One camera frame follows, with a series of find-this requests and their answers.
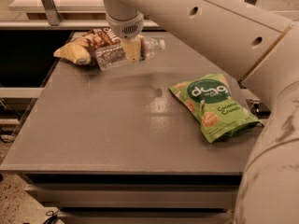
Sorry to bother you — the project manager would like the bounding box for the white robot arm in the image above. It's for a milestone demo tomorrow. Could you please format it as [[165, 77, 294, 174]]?
[[105, 0, 299, 224]]

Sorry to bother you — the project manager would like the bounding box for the white gripper with vents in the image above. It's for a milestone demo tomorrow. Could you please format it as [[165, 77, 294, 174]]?
[[107, 13, 144, 63]]

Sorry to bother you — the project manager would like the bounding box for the metal frame railing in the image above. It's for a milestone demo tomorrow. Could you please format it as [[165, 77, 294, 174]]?
[[0, 0, 299, 30]]

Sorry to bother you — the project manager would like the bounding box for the brown chip bag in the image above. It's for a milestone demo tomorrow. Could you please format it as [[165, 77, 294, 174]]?
[[53, 28, 121, 65]]

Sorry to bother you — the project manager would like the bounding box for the grey drawer cabinet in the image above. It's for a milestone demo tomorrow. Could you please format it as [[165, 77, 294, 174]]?
[[1, 32, 260, 224]]

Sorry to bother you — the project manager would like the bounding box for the clear plastic water bottle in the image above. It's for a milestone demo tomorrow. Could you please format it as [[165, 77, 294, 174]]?
[[95, 35, 165, 71]]

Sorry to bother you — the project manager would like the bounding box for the green coconut crunch snack bag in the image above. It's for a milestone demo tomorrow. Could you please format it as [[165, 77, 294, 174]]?
[[169, 74, 261, 143]]

